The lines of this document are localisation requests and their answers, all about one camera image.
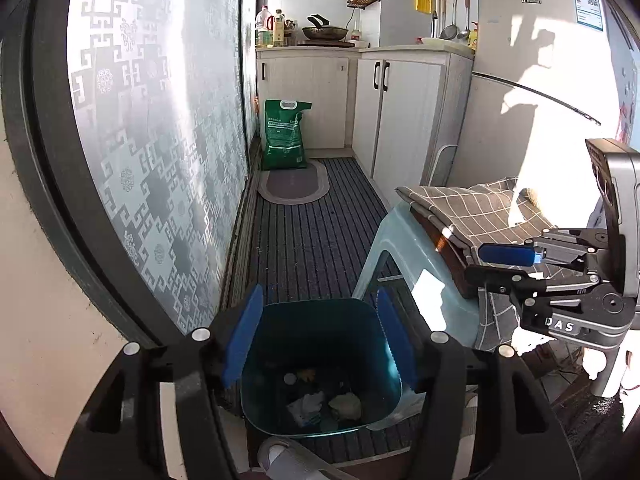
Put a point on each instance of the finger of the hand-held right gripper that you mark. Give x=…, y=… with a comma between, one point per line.
x=505, y=254
x=495, y=277

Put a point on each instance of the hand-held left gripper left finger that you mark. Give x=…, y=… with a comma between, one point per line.
x=242, y=340

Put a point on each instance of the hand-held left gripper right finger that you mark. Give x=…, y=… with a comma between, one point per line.
x=396, y=335

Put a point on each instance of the ginger piece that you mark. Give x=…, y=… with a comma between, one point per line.
x=306, y=374

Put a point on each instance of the teal trash bin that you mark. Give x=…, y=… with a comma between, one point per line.
x=320, y=330

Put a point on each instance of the beige paper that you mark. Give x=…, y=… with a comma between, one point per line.
x=345, y=405

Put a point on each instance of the white tissue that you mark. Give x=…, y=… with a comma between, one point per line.
x=306, y=406

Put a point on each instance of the brown wooden board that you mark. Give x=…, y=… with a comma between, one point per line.
x=452, y=260

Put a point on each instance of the grey checkered cloth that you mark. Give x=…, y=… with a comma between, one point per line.
x=475, y=210

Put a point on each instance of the light blue plastic stool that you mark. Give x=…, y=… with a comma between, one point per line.
x=430, y=290

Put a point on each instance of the white folded table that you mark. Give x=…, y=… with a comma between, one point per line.
x=444, y=165

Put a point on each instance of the grey slipper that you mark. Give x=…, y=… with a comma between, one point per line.
x=290, y=457

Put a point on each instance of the grey oval floor mat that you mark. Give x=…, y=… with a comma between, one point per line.
x=295, y=182

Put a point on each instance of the white refrigerator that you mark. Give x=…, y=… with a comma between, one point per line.
x=525, y=85

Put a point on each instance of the white double-door cabinet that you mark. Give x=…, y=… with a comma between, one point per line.
x=410, y=110

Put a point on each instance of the green rice bag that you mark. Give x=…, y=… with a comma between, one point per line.
x=285, y=135

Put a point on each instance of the patterned sliding glass door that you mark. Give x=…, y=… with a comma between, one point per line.
x=150, y=135

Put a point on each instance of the metal strainer ladle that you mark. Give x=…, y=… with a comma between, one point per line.
x=448, y=30

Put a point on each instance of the metal soup ladle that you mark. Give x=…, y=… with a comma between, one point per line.
x=465, y=25

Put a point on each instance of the white low cabinet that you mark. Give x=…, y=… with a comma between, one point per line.
x=310, y=100

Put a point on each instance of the blue white fridge sticker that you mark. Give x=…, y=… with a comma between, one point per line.
x=587, y=5

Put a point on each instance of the white squeeze bottle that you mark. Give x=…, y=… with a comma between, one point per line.
x=355, y=30

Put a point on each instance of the metal wok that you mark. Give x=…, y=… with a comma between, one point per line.
x=325, y=34

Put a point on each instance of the red label oil bottle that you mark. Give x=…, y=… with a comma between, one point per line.
x=262, y=27

